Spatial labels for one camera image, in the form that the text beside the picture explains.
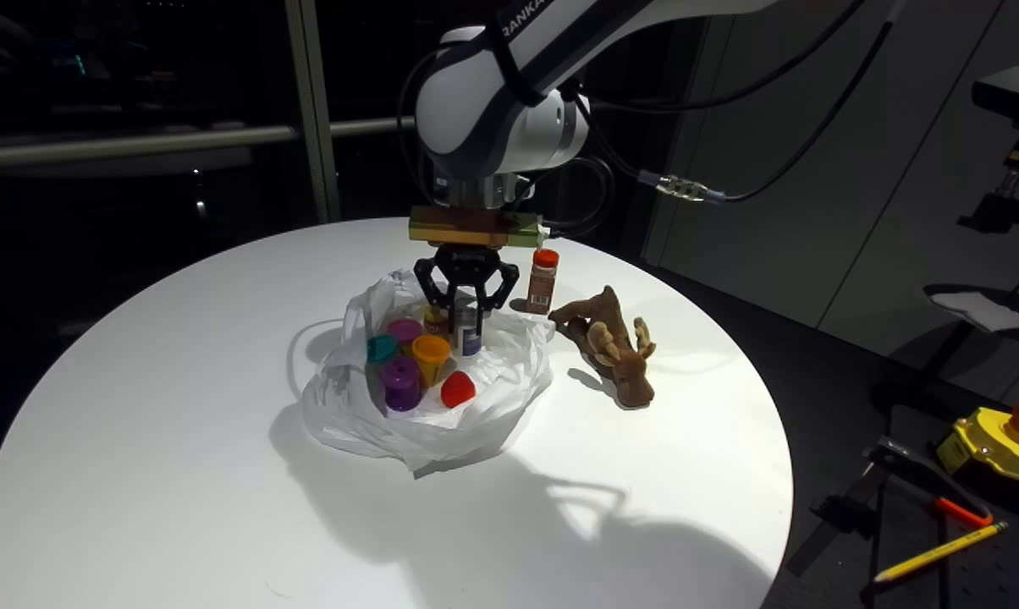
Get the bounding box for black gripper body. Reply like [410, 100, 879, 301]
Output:
[414, 242, 518, 305]

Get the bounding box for orange play-dough tub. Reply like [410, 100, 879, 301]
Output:
[410, 334, 449, 385]

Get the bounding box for red-lid spice bottle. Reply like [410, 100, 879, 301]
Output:
[510, 248, 559, 313]

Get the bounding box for small red-lid container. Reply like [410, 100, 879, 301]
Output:
[441, 373, 476, 408]

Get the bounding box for purple play-dough tub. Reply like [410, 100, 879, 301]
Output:
[381, 359, 422, 412]

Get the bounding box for brown plush moose toy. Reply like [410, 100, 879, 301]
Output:
[548, 288, 652, 408]

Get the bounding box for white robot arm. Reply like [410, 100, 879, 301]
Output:
[414, 0, 774, 218]

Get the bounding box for white plastic bag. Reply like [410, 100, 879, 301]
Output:
[298, 272, 553, 478]

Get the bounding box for pink play-dough tub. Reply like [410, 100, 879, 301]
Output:
[387, 316, 422, 346]

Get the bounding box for teal play-dough tub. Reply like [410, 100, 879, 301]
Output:
[370, 334, 401, 366]

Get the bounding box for metal window railing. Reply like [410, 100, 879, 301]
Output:
[0, 116, 414, 167]

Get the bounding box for yellow emergency stop button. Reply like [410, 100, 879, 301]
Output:
[937, 407, 1019, 479]

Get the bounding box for yellow pencil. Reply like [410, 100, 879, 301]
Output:
[871, 520, 1010, 585]

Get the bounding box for wrist camera on wooden mount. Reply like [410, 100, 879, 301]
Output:
[410, 206, 548, 248]

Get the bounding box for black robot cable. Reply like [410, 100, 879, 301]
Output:
[578, 0, 911, 210]

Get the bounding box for red-handled tool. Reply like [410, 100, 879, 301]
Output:
[867, 440, 994, 526]

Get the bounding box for black camera stand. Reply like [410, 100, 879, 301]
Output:
[926, 63, 1019, 334]

